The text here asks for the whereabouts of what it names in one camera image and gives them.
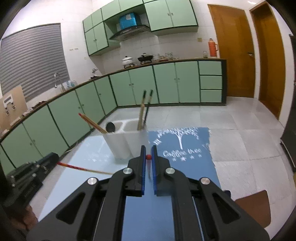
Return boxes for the red-end bamboo chopstick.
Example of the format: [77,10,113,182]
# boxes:
[57,162,113,175]
[146,154,152,182]
[81,113,109,134]
[78,112,108,135]

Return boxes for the black spoon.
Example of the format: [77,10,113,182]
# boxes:
[106,122,116,133]

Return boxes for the plain bamboo chopstick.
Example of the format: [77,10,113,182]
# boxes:
[137,90,147,131]
[137,103,145,131]

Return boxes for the black chopstick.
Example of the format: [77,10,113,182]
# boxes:
[142,89,154,128]

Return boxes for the left hand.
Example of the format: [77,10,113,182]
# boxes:
[10,205,38,231]

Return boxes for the green lower cabinets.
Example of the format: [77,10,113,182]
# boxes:
[1,59,227,173]

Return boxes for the green cabinets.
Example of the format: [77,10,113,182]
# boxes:
[1,59,227,173]
[83,0,198,56]

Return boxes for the light blue mat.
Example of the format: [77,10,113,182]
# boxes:
[37,135,133,223]

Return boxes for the dark blue mat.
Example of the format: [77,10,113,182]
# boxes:
[122,127,219,240]

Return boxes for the brown stool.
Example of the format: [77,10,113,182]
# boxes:
[235,190,271,228]

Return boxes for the white double utensil holder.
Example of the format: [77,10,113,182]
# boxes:
[103,118,149,159]

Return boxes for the chrome faucet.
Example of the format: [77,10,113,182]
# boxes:
[54,72,65,92]

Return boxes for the grey window blind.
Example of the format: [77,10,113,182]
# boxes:
[1,24,70,101]

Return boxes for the white pot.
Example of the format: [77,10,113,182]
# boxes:
[122,56,134,68]

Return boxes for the black wok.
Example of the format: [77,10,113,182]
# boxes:
[138,53,153,65]

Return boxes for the range hood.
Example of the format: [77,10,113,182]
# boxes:
[110,25,151,42]

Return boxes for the blue box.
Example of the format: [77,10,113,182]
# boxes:
[119,12,141,30]

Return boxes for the orange thermos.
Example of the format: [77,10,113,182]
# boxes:
[208,38,219,57]

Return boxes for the wooden door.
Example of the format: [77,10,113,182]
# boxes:
[208,4,255,98]
[250,1,285,118]

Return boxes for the green upper cabinets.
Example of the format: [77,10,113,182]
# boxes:
[83,0,198,56]

